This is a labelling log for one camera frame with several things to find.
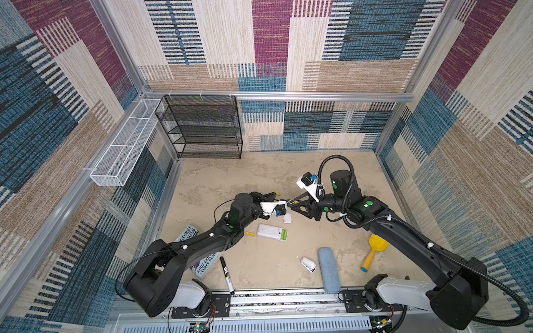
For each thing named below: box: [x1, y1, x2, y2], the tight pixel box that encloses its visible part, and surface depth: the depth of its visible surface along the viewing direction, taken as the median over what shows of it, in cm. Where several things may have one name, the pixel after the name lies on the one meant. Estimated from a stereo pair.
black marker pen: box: [219, 256, 236, 295], surface depth 81 cm
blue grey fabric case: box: [318, 246, 341, 294], surface depth 80 cm
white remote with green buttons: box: [256, 223, 289, 242], surface depth 91 cm
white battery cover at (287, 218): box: [283, 212, 292, 225], surface depth 96 cm
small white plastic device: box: [300, 256, 317, 273], surface depth 81 cm
